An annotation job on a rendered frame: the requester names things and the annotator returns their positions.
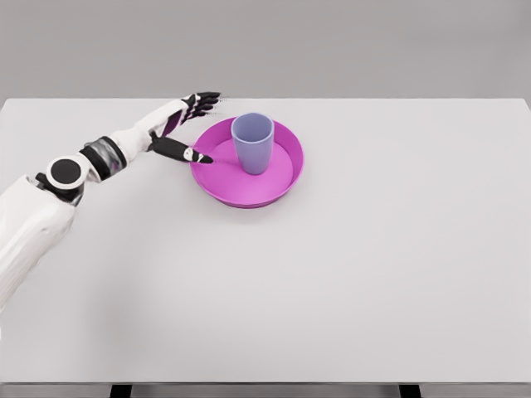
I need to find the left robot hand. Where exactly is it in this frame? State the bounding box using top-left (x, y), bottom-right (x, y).
top-left (135, 91), bottom-right (222, 166)

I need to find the lavender plastic cup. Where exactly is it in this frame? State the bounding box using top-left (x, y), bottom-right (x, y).
top-left (231, 113), bottom-right (275, 176)

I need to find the magenta round plate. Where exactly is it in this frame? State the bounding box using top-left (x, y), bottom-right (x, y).
top-left (190, 116), bottom-right (305, 209)

